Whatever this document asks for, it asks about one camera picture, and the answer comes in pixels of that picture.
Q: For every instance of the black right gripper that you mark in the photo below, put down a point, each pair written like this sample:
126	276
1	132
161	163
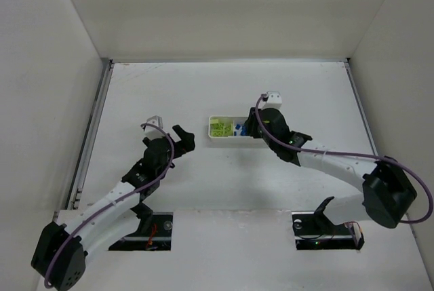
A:
253	125

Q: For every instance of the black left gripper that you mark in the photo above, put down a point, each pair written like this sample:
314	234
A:
177	145

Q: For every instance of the blue lego pile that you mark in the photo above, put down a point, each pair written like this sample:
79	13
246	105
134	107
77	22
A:
239	129

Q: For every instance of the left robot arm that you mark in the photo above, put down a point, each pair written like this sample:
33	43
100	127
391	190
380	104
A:
65	249

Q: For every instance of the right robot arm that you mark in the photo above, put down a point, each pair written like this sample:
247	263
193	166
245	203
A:
385	192

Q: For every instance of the white divided sorting tray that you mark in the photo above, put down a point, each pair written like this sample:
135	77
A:
242	140

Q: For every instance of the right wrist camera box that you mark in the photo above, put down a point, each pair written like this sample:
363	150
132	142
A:
272	100

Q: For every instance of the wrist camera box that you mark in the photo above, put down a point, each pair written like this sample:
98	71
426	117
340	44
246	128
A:
153	127
272	100

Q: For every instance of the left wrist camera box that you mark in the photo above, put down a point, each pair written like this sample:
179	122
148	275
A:
153	127

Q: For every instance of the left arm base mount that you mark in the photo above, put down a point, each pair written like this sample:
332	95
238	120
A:
154	232

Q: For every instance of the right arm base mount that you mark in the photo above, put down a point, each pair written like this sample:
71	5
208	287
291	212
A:
313	230

